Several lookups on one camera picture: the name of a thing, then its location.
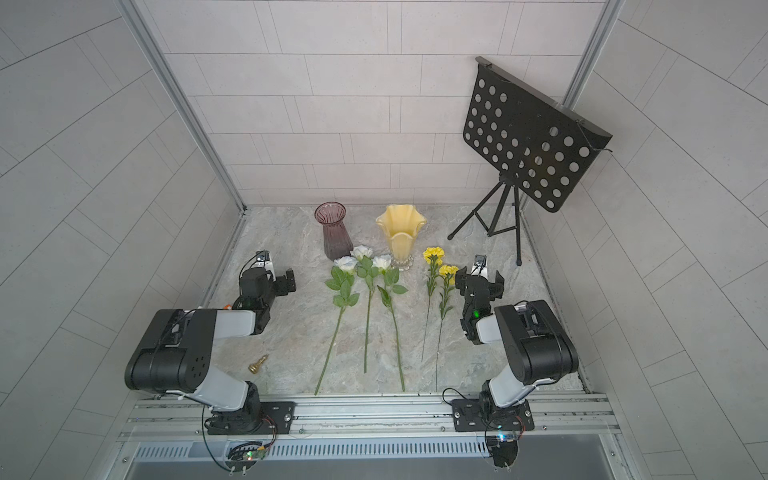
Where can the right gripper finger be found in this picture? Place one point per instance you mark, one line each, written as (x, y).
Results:
(497, 286)
(460, 279)

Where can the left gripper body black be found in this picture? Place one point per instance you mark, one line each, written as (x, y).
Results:
(268, 300)

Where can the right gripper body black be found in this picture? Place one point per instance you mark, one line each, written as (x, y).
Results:
(491, 285)

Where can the yellow carnation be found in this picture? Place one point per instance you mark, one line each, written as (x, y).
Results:
(447, 274)
(434, 259)

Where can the white rose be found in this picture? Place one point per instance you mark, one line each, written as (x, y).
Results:
(366, 271)
(390, 276)
(343, 274)

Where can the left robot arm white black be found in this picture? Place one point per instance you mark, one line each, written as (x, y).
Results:
(174, 356)

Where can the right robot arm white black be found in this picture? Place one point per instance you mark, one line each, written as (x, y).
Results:
(538, 352)

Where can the purple ribbed glass vase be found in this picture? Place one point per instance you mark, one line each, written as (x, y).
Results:
(337, 242)

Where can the small brass bell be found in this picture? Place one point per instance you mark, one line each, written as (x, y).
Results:
(254, 368)

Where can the yellow wavy glass vase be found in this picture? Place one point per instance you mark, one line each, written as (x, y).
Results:
(401, 224)

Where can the black perforated music stand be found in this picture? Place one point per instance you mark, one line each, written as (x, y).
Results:
(539, 147)

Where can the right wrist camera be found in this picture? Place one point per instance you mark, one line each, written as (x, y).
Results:
(479, 267)

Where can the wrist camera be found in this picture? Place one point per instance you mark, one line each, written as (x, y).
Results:
(263, 260)
(479, 267)

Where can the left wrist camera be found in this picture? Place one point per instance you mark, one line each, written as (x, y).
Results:
(263, 260)

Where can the aluminium mounting rail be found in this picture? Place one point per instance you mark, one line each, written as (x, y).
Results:
(310, 417)

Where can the right circuit board with cables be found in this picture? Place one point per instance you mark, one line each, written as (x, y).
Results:
(503, 449)

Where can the circuit board with cables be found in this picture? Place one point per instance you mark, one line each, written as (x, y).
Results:
(244, 456)
(503, 449)

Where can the left circuit board with cables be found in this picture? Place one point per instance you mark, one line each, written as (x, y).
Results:
(244, 456)

